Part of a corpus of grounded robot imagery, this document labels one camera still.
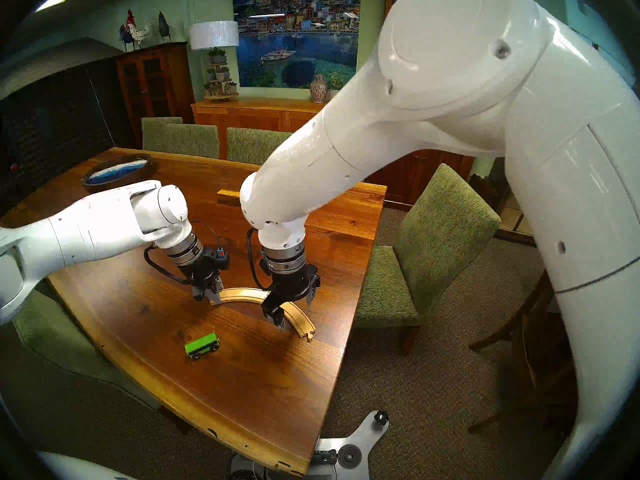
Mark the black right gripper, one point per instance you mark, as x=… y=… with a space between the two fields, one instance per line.
x=292 y=281

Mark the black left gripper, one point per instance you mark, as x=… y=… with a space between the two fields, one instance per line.
x=206 y=271

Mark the curved wooden track piece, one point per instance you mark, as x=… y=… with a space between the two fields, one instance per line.
x=300 y=324
x=240 y=294

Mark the green toy train car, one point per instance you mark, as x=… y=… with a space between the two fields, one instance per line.
x=202 y=344

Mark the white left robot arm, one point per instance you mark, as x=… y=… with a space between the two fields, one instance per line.
x=90 y=224

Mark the grey robot base leg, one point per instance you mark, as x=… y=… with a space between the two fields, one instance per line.
x=360 y=439

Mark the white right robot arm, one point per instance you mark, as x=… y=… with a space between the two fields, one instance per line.
x=450 y=59

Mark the rectangular wooden block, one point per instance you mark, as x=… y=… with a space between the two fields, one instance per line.
x=227 y=196

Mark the green upholstered chair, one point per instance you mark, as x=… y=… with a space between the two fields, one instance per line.
x=252 y=145
x=440 y=224
x=192 y=141
x=45 y=334
x=152 y=131

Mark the oval wooden tray blue inlay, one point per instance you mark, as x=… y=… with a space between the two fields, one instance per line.
x=115 y=170

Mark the light wooden sideboard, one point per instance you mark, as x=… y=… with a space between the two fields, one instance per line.
x=240 y=116

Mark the patterned ceramic vase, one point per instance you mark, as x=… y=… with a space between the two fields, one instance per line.
x=318 y=89

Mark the dark wooden glass-door cabinet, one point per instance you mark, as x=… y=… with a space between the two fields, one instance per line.
x=150 y=84

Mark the tiered stand with plants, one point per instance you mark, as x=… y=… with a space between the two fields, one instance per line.
x=220 y=74

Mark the plant in white pot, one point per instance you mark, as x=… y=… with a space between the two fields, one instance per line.
x=334 y=81

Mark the dark window blind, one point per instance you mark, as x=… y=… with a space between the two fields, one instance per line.
x=50 y=129

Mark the dark wooden chair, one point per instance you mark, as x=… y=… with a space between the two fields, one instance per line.
x=530 y=344

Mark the white drum lamp shade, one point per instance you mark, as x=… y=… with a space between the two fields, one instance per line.
x=214 y=34

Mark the blue rooster figurine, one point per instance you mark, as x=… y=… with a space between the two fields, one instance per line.
x=126 y=38

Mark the white rooster figurine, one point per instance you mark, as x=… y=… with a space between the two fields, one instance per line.
x=141 y=31

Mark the dark bird figurine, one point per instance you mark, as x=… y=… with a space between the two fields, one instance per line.
x=164 y=26

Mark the ceiling light panel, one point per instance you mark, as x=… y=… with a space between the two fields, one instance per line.
x=52 y=2

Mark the harbour town wall picture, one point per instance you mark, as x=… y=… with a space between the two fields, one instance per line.
x=280 y=49

